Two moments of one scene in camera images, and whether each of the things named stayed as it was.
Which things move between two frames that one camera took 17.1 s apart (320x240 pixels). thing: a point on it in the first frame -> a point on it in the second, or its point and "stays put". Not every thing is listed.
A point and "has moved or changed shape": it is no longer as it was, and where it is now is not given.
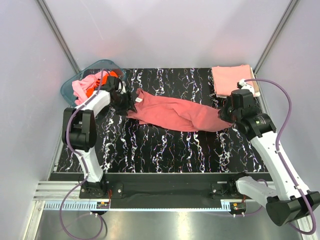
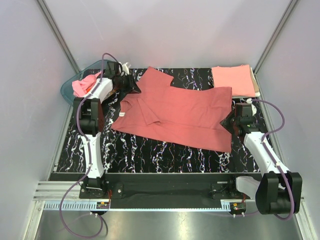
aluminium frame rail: (65, 196) stays put
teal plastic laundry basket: (67, 89) stays put
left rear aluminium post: (45, 10) stays put
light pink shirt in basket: (80, 87) stays put
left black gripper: (129, 104) -> (132, 87)
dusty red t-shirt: (154, 109) has moved or changed shape
